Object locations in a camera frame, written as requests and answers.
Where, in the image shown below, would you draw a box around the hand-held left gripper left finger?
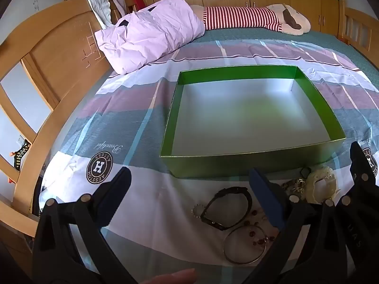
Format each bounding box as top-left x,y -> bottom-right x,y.
32,167 -> 140,284

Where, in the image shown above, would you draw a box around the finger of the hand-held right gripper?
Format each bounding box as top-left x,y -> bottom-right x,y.
339,141 -> 379,284

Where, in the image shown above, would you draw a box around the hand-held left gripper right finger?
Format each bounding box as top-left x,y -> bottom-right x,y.
240,168 -> 353,284

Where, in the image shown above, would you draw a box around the black wrist watch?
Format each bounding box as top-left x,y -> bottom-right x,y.
200,187 -> 253,231

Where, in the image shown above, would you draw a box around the gold earrings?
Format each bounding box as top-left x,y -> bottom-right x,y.
292,179 -> 307,197

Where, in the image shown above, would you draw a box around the red bead bracelet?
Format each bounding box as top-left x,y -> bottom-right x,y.
247,229 -> 279,246

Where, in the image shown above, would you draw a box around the white wrist watch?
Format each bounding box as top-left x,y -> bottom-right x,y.
305,167 -> 339,204

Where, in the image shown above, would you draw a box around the silver bangle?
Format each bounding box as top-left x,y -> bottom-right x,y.
223,225 -> 268,265

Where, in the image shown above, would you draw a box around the green cardboard box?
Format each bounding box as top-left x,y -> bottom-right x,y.
160,65 -> 347,179

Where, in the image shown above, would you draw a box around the person's left hand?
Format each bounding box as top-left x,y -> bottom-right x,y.
139,268 -> 196,284

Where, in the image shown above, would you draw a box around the patterned bed sheet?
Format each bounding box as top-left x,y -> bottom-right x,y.
38,30 -> 379,284

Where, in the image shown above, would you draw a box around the wooden bed headboard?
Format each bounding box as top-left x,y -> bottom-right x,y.
0,0 -> 116,261

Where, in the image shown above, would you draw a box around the pink pillow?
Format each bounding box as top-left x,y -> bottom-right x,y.
95,0 -> 206,75

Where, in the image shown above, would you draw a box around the striped plush toy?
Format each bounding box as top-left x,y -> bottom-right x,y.
189,4 -> 311,36

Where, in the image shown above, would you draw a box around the grey white garment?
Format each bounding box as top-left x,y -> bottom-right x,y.
84,0 -> 114,28

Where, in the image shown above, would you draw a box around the small beaded silver ring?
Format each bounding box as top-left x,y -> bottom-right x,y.
191,204 -> 206,219

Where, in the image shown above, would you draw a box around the wooden bed rail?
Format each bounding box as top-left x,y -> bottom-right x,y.
336,0 -> 379,54

